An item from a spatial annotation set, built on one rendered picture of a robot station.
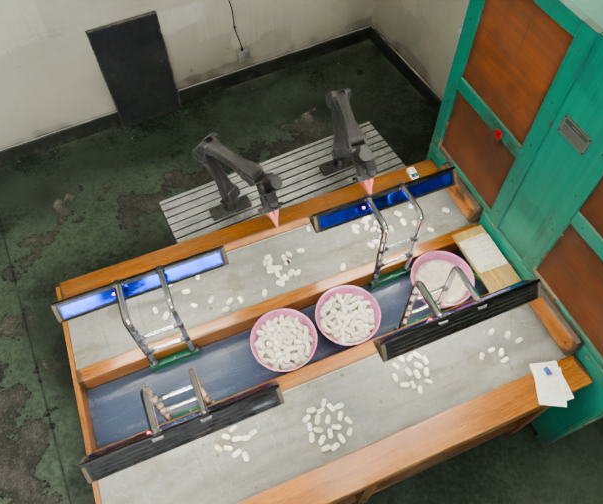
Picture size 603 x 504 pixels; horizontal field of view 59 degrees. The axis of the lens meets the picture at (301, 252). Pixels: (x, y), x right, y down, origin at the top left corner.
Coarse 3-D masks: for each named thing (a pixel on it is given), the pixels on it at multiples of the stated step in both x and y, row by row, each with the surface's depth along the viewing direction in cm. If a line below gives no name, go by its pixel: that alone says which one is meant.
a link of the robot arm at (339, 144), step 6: (330, 108) 247; (336, 108) 245; (336, 114) 246; (336, 120) 248; (336, 126) 249; (342, 126) 250; (336, 132) 251; (342, 132) 252; (336, 138) 253; (342, 138) 253; (336, 144) 254; (342, 144) 255; (336, 150) 256; (342, 150) 256; (348, 150) 257; (336, 156) 258; (342, 156) 258
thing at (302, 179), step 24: (312, 144) 279; (384, 144) 278; (264, 168) 270; (288, 168) 270; (312, 168) 271; (384, 168) 269; (192, 192) 263; (216, 192) 262; (288, 192) 262; (312, 192) 263; (168, 216) 255; (192, 216) 256; (240, 216) 254
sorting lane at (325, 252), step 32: (352, 224) 242; (448, 224) 242; (256, 256) 234; (320, 256) 233; (352, 256) 233; (384, 256) 233; (160, 288) 226; (192, 288) 226; (224, 288) 225; (256, 288) 225; (288, 288) 225; (96, 320) 218; (160, 320) 218; (192, 320) 218; (96, 352) 211
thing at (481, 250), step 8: (464, 240) 232; (472, 240) 232; (480, 240) 232; (488, 240) 232; (464, 248) 230; (472, 248) 230; (480, 248) 230; (488, 248) 230; (496, 248) 230; (472, 256) 228; (480, 256) 228; (488, 256) 228; (496, 256) 228; (480, 264) 226; (488, 264) 226; (496, 264) 226; (504, 264) 226; (480, 272) 224
